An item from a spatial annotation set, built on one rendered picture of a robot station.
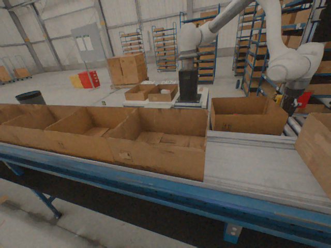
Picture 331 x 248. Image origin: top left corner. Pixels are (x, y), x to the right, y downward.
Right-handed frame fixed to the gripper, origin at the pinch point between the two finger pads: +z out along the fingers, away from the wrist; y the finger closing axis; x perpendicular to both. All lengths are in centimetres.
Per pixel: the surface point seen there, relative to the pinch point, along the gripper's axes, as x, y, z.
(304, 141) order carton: 6.5, -34.3, -9.5
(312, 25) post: -10, 28, -48
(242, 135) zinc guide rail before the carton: 26.4, -25.6, -3.6
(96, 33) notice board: 371, 308, -91
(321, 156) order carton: 6.6, -44.4, -11.1
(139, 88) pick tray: 144, 89, 6
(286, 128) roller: -6.6, 7.1, 10.7
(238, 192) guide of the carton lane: 33, -61, -6
